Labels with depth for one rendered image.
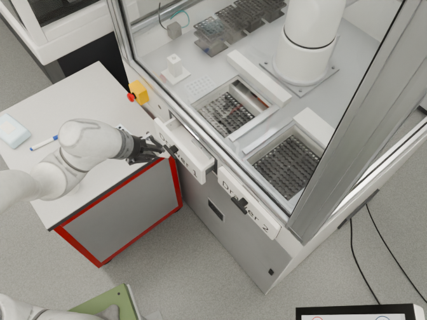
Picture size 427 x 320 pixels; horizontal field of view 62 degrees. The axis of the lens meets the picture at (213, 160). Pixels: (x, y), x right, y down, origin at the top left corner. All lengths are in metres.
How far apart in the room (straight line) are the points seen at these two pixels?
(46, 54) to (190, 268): 1.30
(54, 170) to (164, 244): 1.21
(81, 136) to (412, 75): 0.71
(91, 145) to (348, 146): 0.61
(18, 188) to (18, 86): 2.36
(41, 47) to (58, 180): 0.91
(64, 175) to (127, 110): 0.68
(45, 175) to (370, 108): 0.76
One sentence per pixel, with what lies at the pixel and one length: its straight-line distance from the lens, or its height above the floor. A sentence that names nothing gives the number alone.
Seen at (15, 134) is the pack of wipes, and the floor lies 0.80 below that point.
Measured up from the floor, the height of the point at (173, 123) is 0.88.
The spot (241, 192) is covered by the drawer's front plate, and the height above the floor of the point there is 0.92.
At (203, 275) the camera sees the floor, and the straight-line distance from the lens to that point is 2.04.
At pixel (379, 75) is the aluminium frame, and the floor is 1.62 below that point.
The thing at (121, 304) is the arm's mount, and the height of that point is 0.81.
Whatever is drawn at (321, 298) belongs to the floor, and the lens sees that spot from 2.10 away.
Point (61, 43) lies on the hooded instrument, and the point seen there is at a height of 0.87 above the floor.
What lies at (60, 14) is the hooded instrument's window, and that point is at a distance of 1.78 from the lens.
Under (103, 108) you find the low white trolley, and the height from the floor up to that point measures 0.76.
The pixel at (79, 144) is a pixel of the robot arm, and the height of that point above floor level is 1.26.
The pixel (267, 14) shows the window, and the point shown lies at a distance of 0.70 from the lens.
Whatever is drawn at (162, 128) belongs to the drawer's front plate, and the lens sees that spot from 1.32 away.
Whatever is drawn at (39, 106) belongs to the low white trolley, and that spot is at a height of 0.76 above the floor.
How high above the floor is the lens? 1.99
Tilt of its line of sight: 60 degrees down
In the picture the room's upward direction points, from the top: straight up
